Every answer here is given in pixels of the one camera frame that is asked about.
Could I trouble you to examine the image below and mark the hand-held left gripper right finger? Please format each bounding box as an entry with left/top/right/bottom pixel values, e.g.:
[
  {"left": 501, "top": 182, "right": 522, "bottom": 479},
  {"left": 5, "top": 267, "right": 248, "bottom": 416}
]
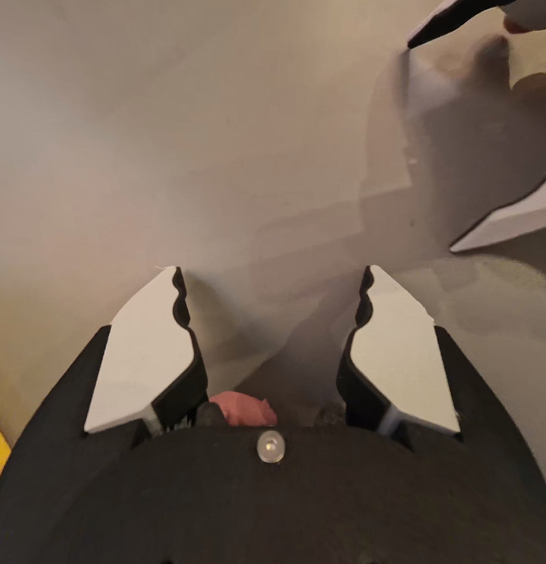
[{"left": 336, "top": 264, "right": 461, "bottom": 438}]

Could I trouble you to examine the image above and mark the person's left hand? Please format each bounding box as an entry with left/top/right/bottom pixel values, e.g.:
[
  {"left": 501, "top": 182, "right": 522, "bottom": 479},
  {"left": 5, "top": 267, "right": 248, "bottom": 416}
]
[{"left": 209, "top": 390, "right": 278, "bottom": 427}]

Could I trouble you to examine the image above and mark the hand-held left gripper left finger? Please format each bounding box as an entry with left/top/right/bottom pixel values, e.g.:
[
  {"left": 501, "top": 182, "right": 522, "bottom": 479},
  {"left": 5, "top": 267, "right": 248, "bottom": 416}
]
[{"left": 83, "top": 266, "right": 209, "bottom": 436}]

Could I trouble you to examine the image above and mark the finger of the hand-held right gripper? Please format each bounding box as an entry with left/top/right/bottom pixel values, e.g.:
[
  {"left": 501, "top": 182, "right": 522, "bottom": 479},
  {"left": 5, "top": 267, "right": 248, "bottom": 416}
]
[
  {"left": 449, "top": 167, "right": 546, "bottom": 255},
  {"left": 406, "top": 0, "right": 522, "bottom": 50}
]

